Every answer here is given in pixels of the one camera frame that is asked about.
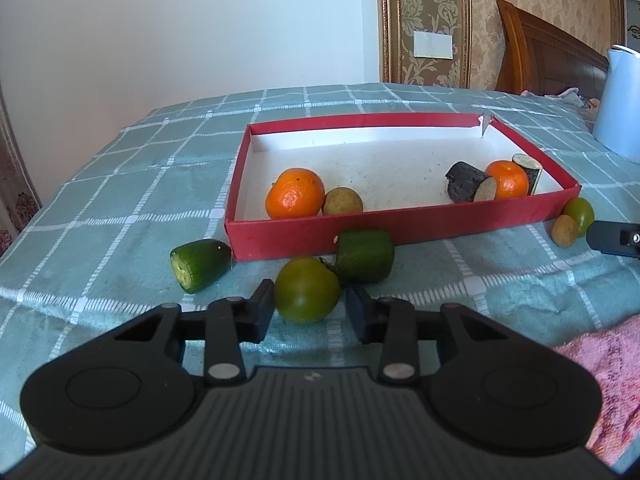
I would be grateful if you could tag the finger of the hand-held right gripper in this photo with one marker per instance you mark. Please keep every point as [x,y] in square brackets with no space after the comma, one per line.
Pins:
[610,237]

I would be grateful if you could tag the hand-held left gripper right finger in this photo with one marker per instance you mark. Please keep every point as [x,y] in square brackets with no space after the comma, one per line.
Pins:
[362,317]

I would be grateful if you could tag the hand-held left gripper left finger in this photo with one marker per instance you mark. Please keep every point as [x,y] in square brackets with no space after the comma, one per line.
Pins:
[260,315]

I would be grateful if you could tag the green tomato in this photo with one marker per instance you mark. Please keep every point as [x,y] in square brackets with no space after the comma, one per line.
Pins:
[305,290]
[582,212]

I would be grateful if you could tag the red cardboard box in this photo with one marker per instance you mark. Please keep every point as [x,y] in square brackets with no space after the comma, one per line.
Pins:
[400,230]

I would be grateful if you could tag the dark eggplant piece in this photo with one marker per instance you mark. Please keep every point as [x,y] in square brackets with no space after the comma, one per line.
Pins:
[532,175]
[465,180]

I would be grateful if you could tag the orange mandarin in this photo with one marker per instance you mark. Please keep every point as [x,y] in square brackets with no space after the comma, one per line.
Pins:
[510,180]
[295,193]

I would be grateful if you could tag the large brown round fruit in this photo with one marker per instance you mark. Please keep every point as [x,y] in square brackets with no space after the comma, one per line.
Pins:
[342,201]

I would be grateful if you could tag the small brown round fruit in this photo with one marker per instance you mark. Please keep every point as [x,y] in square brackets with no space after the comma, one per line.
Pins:
[565,231]

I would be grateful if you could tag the cylindrical cucumber piece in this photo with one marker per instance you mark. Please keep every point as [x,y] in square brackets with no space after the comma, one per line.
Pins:
[365,255]

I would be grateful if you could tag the tapered cucumber end piece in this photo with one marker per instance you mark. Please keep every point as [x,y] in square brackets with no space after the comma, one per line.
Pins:
[205,260]

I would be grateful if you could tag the white kettle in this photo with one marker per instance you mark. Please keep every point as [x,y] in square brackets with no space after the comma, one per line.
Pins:
[620,110]

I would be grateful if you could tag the pink towel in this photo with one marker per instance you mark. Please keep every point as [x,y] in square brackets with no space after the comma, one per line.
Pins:
[610,370]

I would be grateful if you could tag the pink cloth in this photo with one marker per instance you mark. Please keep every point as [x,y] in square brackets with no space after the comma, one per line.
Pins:
[570,95]

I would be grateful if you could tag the green plaid bedsheet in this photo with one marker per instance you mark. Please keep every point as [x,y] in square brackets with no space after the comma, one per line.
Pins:
[125,210]

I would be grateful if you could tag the wooden headboard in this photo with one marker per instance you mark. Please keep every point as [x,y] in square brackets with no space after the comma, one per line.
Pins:
[545,60]

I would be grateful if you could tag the patterned curtain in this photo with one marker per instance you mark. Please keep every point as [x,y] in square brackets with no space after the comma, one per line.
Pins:
[15,200]

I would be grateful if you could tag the white wall picture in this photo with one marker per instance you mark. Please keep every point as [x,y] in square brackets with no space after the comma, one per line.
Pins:
[632,20]

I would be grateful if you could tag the white wall switch panel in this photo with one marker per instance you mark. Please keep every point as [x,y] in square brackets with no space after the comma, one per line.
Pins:
[433,44]

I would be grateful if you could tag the gold wall moulding frame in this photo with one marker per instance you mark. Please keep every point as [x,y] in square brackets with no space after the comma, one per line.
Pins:
[385,20]

